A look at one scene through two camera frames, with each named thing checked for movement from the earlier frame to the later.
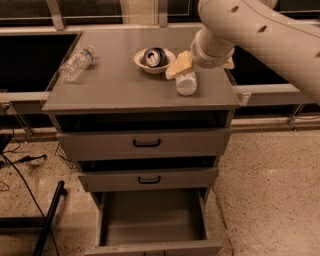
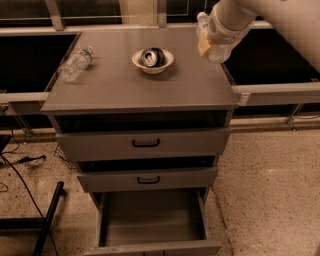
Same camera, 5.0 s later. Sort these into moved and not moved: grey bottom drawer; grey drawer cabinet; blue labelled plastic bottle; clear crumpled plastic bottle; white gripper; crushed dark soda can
Moved: blue labelled plastic bottle; white gripper
Not moved: crushed dark soda can; grey drawer cabinet; grey bottom drawer; clear crumpled plastic bottle
